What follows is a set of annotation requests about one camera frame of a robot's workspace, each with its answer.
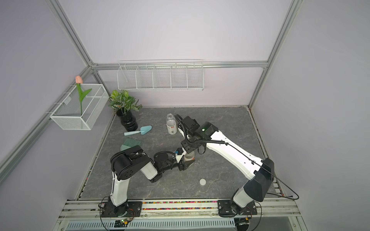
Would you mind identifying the clear bottle red cream label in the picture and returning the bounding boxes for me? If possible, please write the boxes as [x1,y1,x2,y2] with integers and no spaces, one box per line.
[184,152,195,161]

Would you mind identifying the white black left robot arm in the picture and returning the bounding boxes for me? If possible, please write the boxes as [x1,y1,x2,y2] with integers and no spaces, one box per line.
[109,145,195,207]

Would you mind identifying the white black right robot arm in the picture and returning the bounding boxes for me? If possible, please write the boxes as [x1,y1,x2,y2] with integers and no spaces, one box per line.
[175,114,275,217]

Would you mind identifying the white bottle cap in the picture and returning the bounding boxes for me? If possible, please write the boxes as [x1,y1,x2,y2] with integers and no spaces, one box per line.
[199,179,206,186]

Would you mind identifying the clear bottle yellow white label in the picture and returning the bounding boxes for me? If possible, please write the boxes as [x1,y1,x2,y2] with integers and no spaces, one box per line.
[166,113,177,135]

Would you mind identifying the light blue plastic trowel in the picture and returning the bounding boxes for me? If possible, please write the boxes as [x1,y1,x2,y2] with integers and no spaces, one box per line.
[124,126,152,136]

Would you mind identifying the green hand brush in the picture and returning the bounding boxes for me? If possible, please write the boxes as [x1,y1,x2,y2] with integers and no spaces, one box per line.
[123,138,143,148]

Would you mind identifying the black glossy plant vase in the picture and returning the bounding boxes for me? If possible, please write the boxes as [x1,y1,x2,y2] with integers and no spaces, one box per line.
[116,110,138,132]

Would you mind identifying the green artificial leafy plant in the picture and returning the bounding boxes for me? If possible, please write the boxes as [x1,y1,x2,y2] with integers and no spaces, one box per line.
[108,90,143,115]

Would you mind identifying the pink artificial tulip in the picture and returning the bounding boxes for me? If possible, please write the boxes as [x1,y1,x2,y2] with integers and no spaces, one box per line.
[75,76,92,116]

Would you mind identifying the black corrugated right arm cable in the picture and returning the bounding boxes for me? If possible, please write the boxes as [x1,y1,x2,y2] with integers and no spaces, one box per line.
[175,114,272,177]

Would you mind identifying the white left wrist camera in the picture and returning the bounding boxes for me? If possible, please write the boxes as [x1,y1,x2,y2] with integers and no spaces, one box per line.
[174,147,187,163]

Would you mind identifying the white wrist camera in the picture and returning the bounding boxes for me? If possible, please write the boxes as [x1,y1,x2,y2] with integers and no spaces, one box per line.
[174,147,187,163]
[177,125,185,137]

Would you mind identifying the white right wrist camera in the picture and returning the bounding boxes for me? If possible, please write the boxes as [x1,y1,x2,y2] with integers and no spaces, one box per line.
[177,125,185,137]

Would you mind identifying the white wire wall shelf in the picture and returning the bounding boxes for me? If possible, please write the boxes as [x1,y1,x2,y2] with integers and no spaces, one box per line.
[117,59,204,91]

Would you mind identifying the grey slotted cable duct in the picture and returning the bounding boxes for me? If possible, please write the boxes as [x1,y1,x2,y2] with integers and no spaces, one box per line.
[64,218,236,231]

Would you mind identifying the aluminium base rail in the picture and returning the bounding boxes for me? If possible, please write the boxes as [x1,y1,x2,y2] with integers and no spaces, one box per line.
[59,198,301,219]

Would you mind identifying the aluminium frame profiles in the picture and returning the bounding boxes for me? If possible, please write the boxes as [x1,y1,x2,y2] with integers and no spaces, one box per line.
[1,1,303,184]

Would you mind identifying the white wire basket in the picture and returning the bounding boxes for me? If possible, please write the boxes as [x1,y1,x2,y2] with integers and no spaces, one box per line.
[50,84,108,131]

